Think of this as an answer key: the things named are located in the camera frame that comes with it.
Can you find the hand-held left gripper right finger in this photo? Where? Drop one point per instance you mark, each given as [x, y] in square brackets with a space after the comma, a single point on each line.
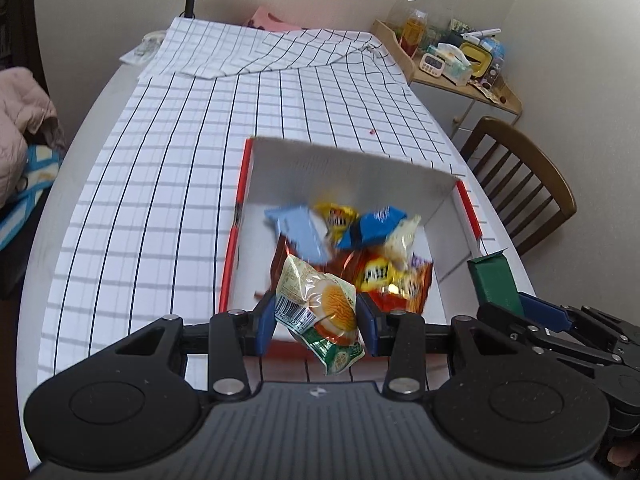
[367, 322]

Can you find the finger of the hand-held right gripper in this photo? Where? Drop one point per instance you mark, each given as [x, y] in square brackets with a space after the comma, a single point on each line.
[542, 310]
[550, 342]

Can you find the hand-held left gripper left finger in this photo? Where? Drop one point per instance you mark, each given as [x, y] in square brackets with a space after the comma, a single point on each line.
[265, 322]

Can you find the round cracker packet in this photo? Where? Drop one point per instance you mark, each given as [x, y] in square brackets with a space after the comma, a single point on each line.
[330, 310]

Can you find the small green box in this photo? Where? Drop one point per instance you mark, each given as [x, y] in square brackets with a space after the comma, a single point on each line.
[495, 280]

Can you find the cream snack packet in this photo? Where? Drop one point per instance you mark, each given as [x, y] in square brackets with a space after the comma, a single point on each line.
[401, 242]

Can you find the yellow snack packet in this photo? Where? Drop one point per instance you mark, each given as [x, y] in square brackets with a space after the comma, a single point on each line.
[336, 219]

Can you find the white cardboard box red edges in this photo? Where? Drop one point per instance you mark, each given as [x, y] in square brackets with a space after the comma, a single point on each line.
[350, 175]

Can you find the dark red snack packet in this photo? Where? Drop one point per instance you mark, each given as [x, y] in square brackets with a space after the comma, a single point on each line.
[415, 290]

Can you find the dark blue snack packet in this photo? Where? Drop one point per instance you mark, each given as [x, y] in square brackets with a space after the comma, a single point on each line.
[372, 227]

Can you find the light blue snack packet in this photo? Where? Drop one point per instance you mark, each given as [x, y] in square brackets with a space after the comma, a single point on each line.
[300, 230]

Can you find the wooden chair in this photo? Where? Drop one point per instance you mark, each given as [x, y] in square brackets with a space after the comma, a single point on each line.
[525, 175]

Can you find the checked tablecloth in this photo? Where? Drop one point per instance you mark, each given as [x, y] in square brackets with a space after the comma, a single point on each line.
[150, 210]

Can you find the wooden corner cabinet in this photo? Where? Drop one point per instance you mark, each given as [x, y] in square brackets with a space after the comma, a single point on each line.
[450, 95]

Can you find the yellow box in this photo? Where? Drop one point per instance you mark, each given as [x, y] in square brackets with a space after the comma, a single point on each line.
[476, 59]

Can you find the tissue pack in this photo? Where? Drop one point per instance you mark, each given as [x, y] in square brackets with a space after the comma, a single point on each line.
[454, 62]

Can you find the white digital timer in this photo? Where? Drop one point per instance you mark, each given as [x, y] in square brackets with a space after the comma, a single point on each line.
[431, 64]

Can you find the teal striped bag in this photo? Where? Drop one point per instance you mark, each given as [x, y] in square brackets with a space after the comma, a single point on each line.
[30, 180]

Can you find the folded checked cloth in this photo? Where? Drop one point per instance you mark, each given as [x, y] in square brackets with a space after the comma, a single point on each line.
[225, 50]

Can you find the white tube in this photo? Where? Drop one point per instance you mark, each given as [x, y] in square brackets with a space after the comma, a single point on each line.
[481, 34]

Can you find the orange drink bottle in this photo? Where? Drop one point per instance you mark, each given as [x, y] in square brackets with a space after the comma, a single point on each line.
[414, 32]

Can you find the clear plastic bag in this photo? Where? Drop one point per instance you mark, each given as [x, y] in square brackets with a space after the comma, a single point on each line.
[145, 47]

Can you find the pink object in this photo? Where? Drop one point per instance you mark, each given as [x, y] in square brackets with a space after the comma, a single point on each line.
[270, 19]

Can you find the clear plastic container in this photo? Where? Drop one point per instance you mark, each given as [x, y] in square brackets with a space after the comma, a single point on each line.
[425, 7]

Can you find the pink padded jacket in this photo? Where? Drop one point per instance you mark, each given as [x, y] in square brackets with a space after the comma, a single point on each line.
[17, 115]

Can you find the dark cabinet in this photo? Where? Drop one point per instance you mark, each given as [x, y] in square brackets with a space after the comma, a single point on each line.
[15, 15]

